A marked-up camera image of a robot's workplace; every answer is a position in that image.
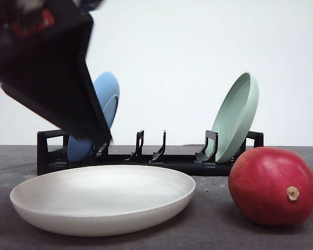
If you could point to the green plate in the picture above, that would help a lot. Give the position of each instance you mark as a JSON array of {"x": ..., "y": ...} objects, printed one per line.
[{"x": 235, "y": 116}]

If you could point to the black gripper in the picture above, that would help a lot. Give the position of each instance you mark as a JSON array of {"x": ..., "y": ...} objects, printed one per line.
[{"x": 55, "y": 80}]

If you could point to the black dish rack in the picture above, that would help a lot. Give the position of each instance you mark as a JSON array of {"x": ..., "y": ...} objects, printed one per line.
[{"x": 202, "y": 160}]

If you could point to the red pomegranate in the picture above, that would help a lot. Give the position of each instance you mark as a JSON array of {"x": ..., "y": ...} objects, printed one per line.
[{"x": 271, "y": 186}]

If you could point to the blue plate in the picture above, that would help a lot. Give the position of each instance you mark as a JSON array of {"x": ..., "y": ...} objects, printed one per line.
[{"x": 107, "y": 89}]

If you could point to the white plate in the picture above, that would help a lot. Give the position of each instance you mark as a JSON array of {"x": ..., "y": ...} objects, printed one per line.
[{"x": 101, "y": 200}]

